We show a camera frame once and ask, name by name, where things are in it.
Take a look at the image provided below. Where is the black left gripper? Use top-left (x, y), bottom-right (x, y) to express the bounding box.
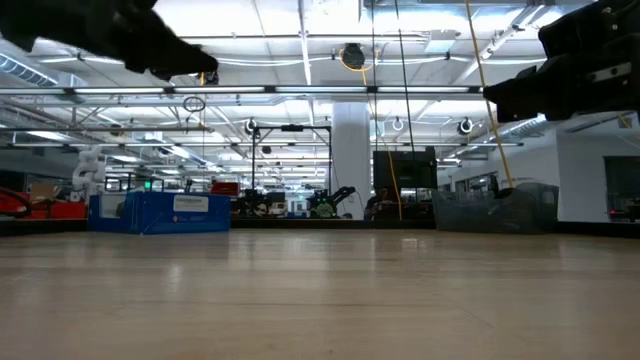
top-left (0, 0), bottom-right (220, 82)

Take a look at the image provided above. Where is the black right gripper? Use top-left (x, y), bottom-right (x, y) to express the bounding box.
top-left (482, 0), bottom-right (640, 124)

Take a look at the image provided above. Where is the clear grey plastic bin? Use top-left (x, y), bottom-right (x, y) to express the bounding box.
top-left (431, 181), bottom-right (560, 235)

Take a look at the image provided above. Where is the red toolbox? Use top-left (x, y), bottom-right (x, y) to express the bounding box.
top-left (210, 180), bottom-right (242, 198)

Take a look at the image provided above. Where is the long ceiling light bar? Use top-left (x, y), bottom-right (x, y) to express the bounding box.
top-left (0, 85), bottom-right (485, 97)

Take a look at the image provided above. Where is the black monitor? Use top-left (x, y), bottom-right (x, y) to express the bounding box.
top-left (372, 146), bottom-right (439, 191)

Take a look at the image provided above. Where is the blue cardboard box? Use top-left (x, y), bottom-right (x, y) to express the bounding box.
top-left (88, 190), bottom-right (232, 236)

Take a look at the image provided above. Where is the white building pillar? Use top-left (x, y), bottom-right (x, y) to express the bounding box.
top-left (331, 101), bottom-right (373, 217)

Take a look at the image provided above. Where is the red cart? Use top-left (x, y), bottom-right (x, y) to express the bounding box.
top-left (0, 186), bottom-right (89, 222)

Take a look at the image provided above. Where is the silver ventilation duct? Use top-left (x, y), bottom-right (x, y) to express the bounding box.
top-left (492, 113), bottom-right (549, 142)

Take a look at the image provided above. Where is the black looped ceiling cable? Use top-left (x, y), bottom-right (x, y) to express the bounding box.
top-left (181, 95), bottom-right (208, 114)

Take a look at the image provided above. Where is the yellow hanging cable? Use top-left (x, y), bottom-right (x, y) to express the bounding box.
top-left (463, 0), bottom-right (515, 191)

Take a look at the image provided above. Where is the black robot station frame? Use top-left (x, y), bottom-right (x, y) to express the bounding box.
top-left (250, 124), bottom-right (333, 219)

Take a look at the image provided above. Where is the black hanging cable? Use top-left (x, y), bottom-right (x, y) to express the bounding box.
top-left (393, 0), bottom-right (417, 152)

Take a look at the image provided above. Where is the thin yellow reel cable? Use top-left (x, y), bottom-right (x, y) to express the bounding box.
top-left (360, 68), bottom-right (404, 221)

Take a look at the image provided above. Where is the black ceiling cable reel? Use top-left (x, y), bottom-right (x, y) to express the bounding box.
top-left (340, 42), bottom-right (367, 72)

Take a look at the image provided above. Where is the black aluminium table frame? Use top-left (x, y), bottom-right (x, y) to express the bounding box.
top-left (0, 217), bottom-right (640, 238)

